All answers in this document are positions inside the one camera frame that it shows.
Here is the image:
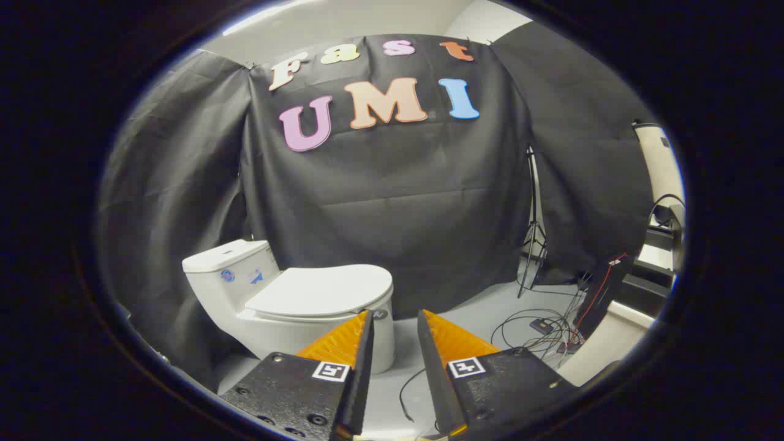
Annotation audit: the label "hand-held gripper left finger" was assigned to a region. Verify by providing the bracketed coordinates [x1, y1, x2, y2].
[219, 309, 375, 441]

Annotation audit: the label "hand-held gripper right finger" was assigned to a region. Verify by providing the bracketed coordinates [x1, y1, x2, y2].
[418, 309, 579, 439]

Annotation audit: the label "white toilet lid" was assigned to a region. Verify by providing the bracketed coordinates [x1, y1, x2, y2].
[245, 264, 394, 321]

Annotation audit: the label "white ceramic toilet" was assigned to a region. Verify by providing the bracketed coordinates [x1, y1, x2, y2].
[182, 239, 396, 375]

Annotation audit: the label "black light stand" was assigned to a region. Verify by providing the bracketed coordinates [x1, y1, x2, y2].
[518, 146, 549, 300]

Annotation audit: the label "black backdrop cloth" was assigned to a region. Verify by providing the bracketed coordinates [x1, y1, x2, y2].
[100, 21, 655, 393]

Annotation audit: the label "black flat board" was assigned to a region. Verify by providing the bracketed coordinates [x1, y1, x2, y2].
[576, 255, 633, 339]

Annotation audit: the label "black shelf unit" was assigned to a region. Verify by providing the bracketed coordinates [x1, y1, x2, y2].
[612, 224, 677, 318]

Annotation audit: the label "white cabinet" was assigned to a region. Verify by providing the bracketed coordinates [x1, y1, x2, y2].
[633, 121, 685, 270]

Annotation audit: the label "thin black floor cable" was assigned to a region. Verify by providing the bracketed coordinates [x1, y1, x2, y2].
[399, 367, 427, 423]

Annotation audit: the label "tangled black cables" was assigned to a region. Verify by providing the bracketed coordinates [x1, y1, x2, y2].
[490, 287, 590, 363]

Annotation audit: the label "red cable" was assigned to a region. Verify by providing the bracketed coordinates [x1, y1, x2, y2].
[575, 252, 629, 345]

